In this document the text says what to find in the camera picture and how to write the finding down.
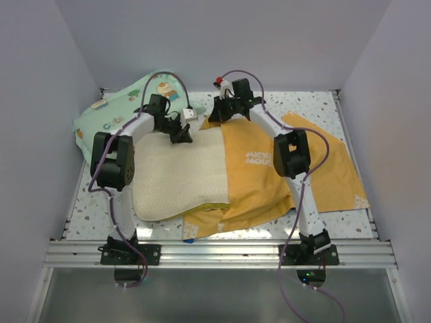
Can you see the aluminium mounting rail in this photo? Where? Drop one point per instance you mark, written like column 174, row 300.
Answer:
column 260, row 254

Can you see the green cartoon bear pillow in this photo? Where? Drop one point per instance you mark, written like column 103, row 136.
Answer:
column 109, row 114

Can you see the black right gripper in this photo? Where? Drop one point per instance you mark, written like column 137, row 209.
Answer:
column 217, row 115

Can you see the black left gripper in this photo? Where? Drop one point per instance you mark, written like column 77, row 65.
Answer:
column 182, row 135

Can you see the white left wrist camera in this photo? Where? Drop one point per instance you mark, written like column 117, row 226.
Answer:
column 188, row 115

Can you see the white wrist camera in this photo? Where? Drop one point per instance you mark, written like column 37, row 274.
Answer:
column 224, row 87
column 188, row 115

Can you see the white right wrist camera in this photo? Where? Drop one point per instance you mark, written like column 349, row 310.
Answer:
column 224, row 87

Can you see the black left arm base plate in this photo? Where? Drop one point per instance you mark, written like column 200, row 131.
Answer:
column 148, row 256

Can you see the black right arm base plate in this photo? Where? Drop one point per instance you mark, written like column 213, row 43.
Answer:
column 294, row 256

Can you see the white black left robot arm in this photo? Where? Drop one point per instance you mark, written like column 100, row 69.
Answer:
column 112, row 168

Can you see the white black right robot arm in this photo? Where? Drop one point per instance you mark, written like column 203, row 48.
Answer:
column 291, row 157

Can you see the cream quilted pillow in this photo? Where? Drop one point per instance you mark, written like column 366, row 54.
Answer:
column 174, row 179

